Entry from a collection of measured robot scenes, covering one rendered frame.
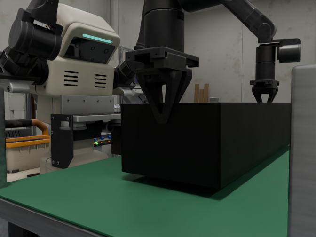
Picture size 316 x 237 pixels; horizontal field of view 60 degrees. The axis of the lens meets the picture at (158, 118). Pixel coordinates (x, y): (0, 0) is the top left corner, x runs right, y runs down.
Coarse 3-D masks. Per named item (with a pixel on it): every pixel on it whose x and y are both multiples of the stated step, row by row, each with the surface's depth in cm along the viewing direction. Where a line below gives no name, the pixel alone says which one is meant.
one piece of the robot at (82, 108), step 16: (64, 96) 82; (80, 96) 87; (96, 96) 93; (112, 96) 99; (64, 112) 83; (80, 112) 87; (96, 112) 93; (112, 112) 99; (48, 128) 85; (64, 128) 77; (80, 128) 78; (96, 128) 95; (112, 128) 101; (64, 144) 79; (112, 144) 103; (64, 160) 79
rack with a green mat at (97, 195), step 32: (0, 96) 40; (0, 128) 40; (0, 160) 40; (288, 160) 61; (0, 192) 39; (32, 192) 39; (64, 192) 39; (96, 192) 39; (128, 192) 39; (160, 192) 39; (192, 192) 39; (224, 192) 39; (256, 192) 39; (288, 192) 17; (0, 224) 41; (32, 224) 33; (64, 224) 30; (96, 224) 29; (128, 224) 29; (160, 224) 29; (192, 224) 29; (224, 224) 29; (256, 224) 29; (288, 224) 17
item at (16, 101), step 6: (12, 96) 304; (18, 96) 297; (24, 96) 292; (12, 102) 304; (18, 102) 298; (24, 102) 292; (12, 108) 305; (18, 108) 298; (24, 108) 292; (36, 108) 303; (12, 114) 309; (24, 114) 294
